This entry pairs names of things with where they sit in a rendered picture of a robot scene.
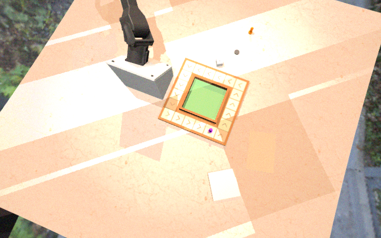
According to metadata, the beige die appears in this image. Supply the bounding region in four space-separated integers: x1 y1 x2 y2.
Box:
216 58 223 67

